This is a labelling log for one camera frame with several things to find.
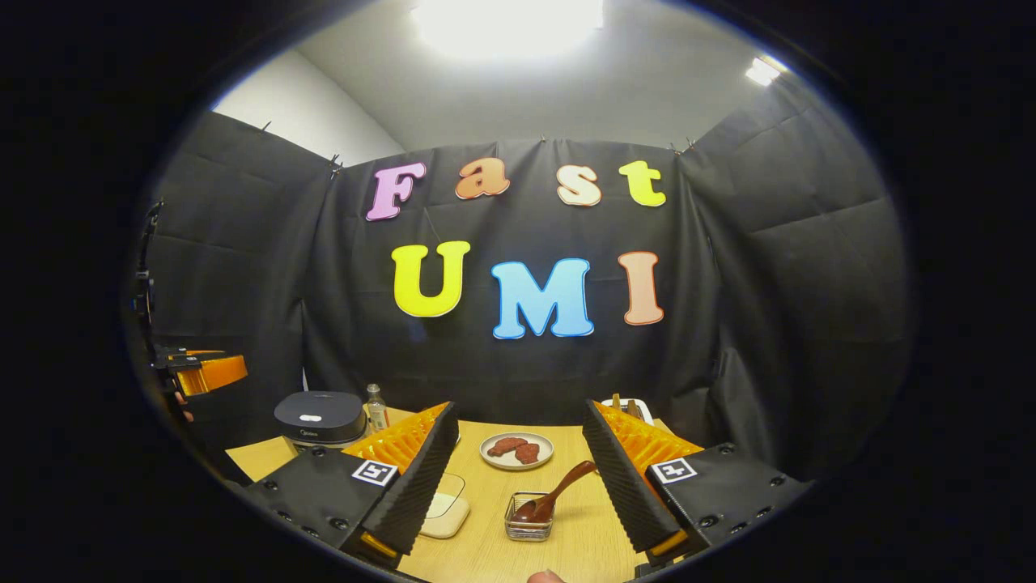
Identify brown wooden spoon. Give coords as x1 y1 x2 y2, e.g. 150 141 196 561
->
513 461 598 524

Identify black silver rice cooker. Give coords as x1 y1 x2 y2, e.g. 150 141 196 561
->
274 391 367 451

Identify black backdrop cloth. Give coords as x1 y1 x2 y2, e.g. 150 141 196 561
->
129 73 915 483

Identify round white plate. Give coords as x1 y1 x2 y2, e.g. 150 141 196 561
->
479 432 555 471

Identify large ceiling light panel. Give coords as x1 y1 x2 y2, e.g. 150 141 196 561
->
411 0 605 57

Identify white ceramic utensil holder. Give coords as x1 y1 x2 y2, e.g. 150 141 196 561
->
601 397 655 426

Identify small ceiling light panel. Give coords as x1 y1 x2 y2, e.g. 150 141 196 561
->
745 55 790 87

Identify clear glass dish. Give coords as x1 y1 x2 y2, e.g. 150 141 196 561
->
419 472 472 540

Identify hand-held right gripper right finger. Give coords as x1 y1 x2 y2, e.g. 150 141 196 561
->
581 398 814 577

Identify pile of white rice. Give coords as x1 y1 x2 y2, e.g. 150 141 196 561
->
422 492 469 537

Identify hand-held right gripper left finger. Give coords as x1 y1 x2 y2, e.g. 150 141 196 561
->
243 401 461 569

